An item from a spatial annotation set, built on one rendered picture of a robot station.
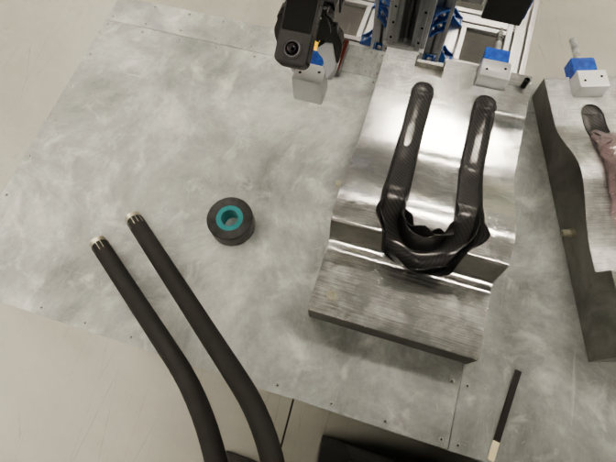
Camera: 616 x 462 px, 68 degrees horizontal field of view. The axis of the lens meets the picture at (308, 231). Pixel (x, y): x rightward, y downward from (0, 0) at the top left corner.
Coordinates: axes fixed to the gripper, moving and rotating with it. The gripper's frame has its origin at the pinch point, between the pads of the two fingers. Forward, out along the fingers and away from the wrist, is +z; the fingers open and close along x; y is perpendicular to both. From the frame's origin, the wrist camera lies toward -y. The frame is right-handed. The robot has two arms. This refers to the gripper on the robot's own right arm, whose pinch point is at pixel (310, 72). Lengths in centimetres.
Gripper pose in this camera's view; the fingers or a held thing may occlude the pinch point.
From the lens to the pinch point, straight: 78.8
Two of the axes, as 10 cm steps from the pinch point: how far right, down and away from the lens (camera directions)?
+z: 0.4, 3.5, 9.3
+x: -9.5, -2.6, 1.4
